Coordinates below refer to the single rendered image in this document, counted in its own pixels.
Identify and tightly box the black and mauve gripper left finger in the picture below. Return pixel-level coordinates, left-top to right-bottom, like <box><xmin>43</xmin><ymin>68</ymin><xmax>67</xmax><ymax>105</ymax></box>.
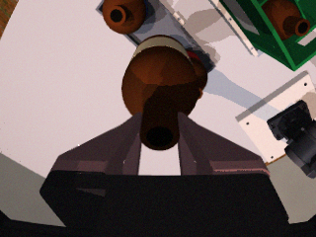
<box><xmin>49</xmin><ymin>112</ymin><xmax>142</xmax><ymax>175</ymax></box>

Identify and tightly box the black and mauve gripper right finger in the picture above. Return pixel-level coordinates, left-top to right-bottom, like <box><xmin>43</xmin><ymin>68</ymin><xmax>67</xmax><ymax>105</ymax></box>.
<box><xmin>178</xmin><ymin>112</ymin><xmax>271</xmax><ymax>177</ymax></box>

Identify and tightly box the brown bottle with blue label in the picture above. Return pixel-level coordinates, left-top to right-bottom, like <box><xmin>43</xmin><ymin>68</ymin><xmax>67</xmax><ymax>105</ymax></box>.
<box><xmin>102</xmin><ymin>0</ymin><xmax>148</xmax><ymax>35</ymax></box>

